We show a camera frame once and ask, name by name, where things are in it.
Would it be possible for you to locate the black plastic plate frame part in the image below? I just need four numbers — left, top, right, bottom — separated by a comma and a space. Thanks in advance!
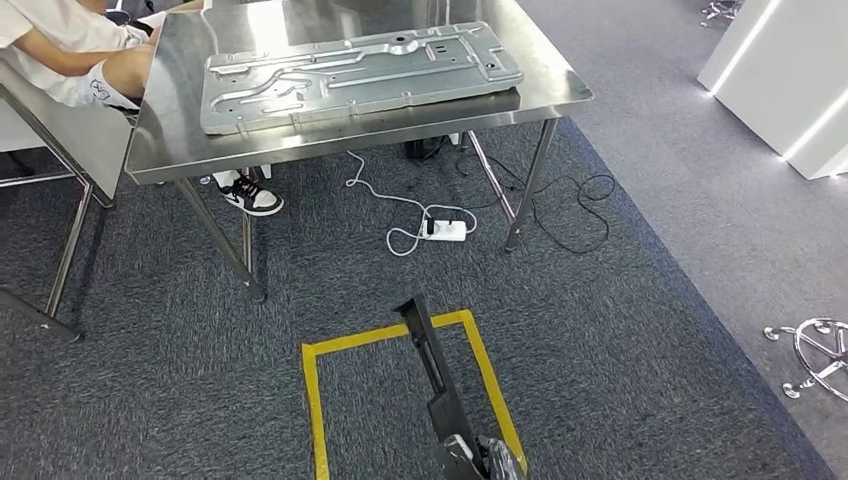
394, 296, 492, 480

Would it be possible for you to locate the stainless steel workbench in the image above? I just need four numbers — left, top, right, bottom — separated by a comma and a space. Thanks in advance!
124, 0, 596, 304

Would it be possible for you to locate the white power strip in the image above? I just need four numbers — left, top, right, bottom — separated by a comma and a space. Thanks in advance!
420, 219, 468, 242

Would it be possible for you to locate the grey stamped metal panel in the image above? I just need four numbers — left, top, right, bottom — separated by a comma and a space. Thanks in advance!
199, 21, 525, 136

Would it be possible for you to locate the person's black white sneaker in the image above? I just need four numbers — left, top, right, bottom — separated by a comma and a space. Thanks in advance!
215, 173, 285, 218

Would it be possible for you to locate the yellow floor tape square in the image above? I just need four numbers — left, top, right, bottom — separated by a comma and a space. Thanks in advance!
301, 309, 529, 480

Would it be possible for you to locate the stainless steel table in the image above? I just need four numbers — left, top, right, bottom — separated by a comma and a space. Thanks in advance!
0, 59, 135, 344

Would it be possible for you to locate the chrome chair base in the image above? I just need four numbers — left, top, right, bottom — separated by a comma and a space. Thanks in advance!
700, 0, 745, 28
763, 317, 848, 403

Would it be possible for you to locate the white lit display stand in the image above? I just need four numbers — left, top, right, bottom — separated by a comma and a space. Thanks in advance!
696, 0, 848, 181

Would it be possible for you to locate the person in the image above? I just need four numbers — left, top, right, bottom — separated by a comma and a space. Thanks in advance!
0, 0, 266, 188

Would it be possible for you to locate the white power cable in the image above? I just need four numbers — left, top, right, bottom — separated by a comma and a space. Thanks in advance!
344, 150, 478, 258

